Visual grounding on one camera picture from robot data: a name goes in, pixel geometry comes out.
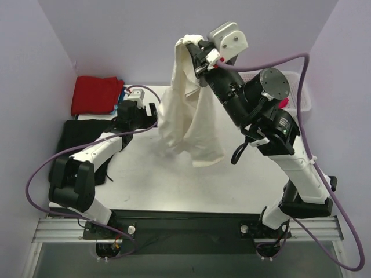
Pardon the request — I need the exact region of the cream white t shirt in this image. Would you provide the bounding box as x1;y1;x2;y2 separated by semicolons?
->
158;35;225;167

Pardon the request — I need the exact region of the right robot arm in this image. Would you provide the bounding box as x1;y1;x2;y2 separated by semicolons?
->
186;41;337;236

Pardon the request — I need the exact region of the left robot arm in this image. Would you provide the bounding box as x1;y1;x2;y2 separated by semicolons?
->
48;100;158;239

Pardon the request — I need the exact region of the folded blue t shirt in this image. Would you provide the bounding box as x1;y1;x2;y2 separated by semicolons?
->
113;104;118;115

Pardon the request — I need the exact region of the folded red t shirt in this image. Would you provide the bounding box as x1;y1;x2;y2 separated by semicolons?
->
70;76;124;116

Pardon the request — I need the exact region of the black t shirt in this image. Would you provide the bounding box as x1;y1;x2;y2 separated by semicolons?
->
56;119;112;186

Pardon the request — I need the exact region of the pink crumpled t shirt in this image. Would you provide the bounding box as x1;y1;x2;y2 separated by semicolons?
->
279;98;289;109

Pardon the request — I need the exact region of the white plastic basket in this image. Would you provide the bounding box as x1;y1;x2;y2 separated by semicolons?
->
237;70;312;116

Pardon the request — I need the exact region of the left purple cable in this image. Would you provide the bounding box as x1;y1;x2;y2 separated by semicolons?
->
24;84;162;260

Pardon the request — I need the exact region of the purple cable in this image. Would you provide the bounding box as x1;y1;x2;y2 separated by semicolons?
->
217;52;366;272
24;84;162;260

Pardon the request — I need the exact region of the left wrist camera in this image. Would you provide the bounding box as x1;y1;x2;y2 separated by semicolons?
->
127;89;145;109

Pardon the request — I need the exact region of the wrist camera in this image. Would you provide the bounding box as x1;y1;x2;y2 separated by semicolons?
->
207;21;249;61
127;89;145;109

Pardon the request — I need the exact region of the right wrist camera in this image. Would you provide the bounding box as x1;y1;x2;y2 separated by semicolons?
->
207;21;249;61

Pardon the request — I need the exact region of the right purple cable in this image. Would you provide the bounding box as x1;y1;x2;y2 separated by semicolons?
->
217;52;366;272

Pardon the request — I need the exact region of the aluminium mounting rail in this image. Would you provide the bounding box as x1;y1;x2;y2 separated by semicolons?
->
32;217;343;243

